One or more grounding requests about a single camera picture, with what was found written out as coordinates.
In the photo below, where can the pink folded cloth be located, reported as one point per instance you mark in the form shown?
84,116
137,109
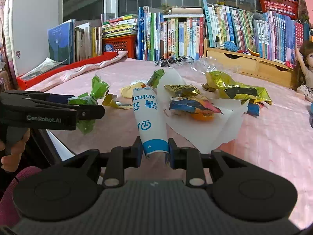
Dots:
62,77

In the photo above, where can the clear plastic bag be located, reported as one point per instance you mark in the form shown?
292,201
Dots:
205,65

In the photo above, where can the stack of flat books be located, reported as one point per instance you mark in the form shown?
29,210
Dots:
120,26

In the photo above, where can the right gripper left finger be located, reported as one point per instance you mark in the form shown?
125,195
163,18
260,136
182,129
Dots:
119,159

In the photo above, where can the large white paper sheet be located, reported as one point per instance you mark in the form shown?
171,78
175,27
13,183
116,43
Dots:
204,135

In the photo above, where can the colourful macaron snack wrapper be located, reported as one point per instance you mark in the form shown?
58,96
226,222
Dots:
198,107

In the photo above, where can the gold foil wrapper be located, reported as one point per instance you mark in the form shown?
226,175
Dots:
228,88

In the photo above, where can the yellow foil wrapper strip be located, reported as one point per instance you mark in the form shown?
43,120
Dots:
110,101

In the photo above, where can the red tray box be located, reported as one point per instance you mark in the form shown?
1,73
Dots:
23,84

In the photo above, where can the pink toy house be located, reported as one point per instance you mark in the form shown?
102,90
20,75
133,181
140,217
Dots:
305,11

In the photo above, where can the person's left hand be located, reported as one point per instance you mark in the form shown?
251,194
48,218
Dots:
13,151

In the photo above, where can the middle upright book row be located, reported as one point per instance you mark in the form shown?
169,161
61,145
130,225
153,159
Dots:
173,32

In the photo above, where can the white blue sanitary bag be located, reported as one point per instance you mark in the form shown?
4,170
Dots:
150,121

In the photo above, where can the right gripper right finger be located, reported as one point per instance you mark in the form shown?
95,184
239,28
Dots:
188,159

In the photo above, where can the green plastic wrapper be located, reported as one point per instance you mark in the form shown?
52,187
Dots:
99,89

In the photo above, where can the right upright book row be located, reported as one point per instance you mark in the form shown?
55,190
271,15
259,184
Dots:
269,35

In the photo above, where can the red basket on books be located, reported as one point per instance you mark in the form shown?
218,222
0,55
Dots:
285,7

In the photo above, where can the red plastic basket left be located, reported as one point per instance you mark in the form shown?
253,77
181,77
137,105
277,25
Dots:
121,43

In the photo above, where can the left upright book group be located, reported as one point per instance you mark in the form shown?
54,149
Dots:
69,43

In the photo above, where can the brown-haired doll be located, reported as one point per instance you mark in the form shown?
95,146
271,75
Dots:
304,67

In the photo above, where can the small gold candy wrapper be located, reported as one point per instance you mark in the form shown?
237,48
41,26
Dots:
182,90

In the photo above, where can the upright book row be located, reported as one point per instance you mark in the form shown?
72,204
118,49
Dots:
173,32
269,35

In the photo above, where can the blue yarn ball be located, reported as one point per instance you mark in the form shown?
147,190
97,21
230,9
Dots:
230,46

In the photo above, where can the wooden drawer organizer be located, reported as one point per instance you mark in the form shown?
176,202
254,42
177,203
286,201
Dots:
256,67

